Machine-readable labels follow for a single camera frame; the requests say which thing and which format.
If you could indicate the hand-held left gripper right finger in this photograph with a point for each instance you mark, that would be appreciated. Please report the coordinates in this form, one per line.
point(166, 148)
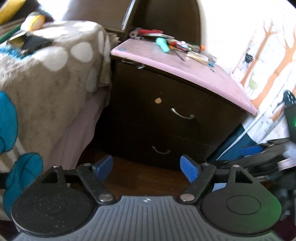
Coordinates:
point(190, 169)

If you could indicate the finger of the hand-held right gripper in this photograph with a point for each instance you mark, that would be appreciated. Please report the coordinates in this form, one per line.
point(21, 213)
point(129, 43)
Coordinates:
point(219, 186)
point(252, 151)

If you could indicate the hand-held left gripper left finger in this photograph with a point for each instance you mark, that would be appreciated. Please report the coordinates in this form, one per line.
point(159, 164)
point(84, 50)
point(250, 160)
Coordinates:
point(105, 167)

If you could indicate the plain dark drawer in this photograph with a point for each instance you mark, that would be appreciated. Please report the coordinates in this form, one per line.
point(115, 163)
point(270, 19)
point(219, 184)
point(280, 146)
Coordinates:
point(138, 143)

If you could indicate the dark drawer with round sticker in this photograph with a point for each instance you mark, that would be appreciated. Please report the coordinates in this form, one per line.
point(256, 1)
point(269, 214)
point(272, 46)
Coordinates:
point(208, 120)

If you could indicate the dark wooden nightstand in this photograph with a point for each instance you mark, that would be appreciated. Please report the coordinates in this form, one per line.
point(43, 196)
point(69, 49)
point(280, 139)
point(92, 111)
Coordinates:
point(185, 129)

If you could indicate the deer print wardrobe cover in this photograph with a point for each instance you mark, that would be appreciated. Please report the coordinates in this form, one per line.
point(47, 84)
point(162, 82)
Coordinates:
point(254, 58)

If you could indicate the pink nightstand cover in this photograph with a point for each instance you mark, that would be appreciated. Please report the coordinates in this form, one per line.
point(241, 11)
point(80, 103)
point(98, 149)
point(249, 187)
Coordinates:
point(208, 78)

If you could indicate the grey spotted blanket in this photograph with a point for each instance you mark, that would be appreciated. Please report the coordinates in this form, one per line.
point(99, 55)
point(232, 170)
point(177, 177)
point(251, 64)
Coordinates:
point(46, 92)

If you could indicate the small blue clip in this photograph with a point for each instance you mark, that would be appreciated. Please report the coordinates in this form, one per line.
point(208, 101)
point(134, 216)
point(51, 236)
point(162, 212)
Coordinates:
point(211, 64)

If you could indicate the grey crumpled object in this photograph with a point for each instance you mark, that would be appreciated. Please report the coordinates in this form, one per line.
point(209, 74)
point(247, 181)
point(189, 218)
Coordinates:
point(212, 58)

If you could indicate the beige notepad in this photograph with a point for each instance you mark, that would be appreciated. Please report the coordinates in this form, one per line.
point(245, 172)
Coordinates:
point(196, 57)

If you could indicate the thin metal rod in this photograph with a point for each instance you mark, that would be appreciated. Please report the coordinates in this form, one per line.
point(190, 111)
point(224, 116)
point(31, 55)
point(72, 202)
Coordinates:
point(179, 55)

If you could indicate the green toy with orange tip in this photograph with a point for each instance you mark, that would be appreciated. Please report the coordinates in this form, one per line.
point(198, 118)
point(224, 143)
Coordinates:
point(196, 47)

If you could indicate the pink and teal small toy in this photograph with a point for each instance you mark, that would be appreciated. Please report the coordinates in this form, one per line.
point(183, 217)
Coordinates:
point(183, 45)

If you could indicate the teal plastic toy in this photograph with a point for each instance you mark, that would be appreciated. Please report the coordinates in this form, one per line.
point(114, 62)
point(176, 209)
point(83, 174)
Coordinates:
point(163, 45)

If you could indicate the dark cylindrical tube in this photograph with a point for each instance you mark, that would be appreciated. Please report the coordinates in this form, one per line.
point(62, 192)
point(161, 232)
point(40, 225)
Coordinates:
point(134, 34)

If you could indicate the silver flat disc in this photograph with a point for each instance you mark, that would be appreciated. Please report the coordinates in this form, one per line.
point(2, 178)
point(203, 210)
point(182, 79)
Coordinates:
point(159, 35)

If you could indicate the black phone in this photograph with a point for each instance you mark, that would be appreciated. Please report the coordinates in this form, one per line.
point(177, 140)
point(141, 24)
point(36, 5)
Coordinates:
point(37, 44)

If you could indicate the dark wooden headboard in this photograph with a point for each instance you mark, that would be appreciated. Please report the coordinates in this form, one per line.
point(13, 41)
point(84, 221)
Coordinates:
point(161, 16)

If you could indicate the yellow and white jar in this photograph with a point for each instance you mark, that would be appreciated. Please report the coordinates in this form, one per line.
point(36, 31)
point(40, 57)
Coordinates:
point(33, 21)

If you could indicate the green stick with round head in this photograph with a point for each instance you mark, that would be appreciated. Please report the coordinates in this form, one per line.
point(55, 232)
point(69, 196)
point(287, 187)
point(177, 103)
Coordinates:
point(11, 33)

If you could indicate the yellow pillow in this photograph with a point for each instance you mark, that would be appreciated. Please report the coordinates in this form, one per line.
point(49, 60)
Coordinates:
point(8, 9)

